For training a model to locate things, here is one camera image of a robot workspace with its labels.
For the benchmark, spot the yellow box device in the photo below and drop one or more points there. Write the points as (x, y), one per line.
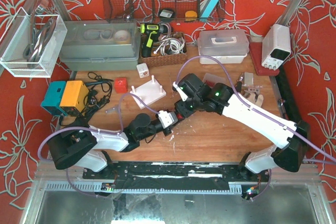
(72, 101)

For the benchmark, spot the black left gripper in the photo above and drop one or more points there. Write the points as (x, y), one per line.
(172, 126)

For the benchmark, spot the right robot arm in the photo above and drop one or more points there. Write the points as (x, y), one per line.
(288, 149)

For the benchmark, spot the blue white tool in basket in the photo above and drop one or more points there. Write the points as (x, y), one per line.
(206, 8)

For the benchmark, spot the clear acrylic wall bin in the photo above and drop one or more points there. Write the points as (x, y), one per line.
(31, 45)

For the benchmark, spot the grey plastic toolbox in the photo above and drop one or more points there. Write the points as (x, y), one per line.
(96, 45)

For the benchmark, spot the red spring far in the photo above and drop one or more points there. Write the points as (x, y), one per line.
(209, 82)

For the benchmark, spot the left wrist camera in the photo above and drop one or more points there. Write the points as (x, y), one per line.
(167, 118)

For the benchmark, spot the woven wicker basket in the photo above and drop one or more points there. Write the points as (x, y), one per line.
(166, 60)

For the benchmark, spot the white clear-lid storage box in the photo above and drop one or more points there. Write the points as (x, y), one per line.
(227, 46)

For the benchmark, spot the teal box device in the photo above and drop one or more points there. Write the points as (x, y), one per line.
(52, 99)

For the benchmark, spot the white bench power supply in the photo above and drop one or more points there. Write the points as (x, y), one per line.
(276, 47)

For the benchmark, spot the white work glove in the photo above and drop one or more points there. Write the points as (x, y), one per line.
(254, 98)

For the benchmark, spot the white cube power adapter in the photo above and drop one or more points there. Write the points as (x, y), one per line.
(143, 70)

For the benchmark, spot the red cube block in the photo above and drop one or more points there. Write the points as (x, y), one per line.
(121, 85)

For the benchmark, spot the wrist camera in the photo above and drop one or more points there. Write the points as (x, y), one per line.
(178, 89)
(167, 118)

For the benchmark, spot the translucent plastic spring bin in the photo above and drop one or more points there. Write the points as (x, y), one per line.
(214, 78)

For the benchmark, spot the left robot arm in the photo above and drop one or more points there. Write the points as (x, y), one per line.
(84, 145)

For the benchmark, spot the red book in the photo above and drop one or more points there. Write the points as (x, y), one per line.
(255, 50)

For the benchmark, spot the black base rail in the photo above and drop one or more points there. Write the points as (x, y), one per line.
(176, 178)

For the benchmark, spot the small grey metal box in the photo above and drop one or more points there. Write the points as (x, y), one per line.
(248, 79)

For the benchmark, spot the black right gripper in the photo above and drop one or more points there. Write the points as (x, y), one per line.
(182, 104)

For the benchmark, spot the white peg fixture base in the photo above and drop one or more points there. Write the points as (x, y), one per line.
(149, 92)

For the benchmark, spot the yellow tape measure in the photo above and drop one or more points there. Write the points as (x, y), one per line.
(191, 16)

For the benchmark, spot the green black cordless drill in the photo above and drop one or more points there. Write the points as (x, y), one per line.
(152, 32)

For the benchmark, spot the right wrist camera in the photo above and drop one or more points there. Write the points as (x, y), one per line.
(178, 89)

